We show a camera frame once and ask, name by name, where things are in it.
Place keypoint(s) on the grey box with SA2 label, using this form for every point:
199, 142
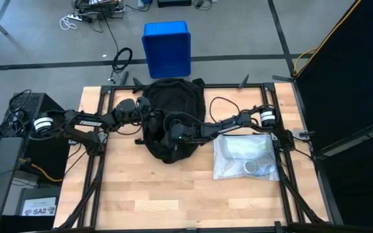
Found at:
39, 207

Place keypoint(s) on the large black partition wall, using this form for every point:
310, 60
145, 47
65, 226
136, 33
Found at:
351, 81

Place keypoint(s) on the black backpack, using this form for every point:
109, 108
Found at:
173, 97

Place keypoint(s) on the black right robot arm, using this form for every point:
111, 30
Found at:
225, 124

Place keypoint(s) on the large clear mesh pouch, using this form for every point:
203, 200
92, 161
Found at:
235, 161

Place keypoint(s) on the blue plastic bin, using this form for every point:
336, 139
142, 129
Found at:
167, 48

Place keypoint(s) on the black power adapter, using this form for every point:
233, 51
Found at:
200, 3

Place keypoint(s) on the flat black box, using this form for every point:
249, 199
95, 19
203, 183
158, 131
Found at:
173, 3

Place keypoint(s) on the black computer tower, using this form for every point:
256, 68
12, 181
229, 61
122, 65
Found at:
47, 158

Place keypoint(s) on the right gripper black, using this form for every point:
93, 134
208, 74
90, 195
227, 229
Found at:
176, 131

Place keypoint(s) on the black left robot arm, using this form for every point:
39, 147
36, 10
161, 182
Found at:
89, 123

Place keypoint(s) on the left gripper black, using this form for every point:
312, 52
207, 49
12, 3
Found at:
147, 111

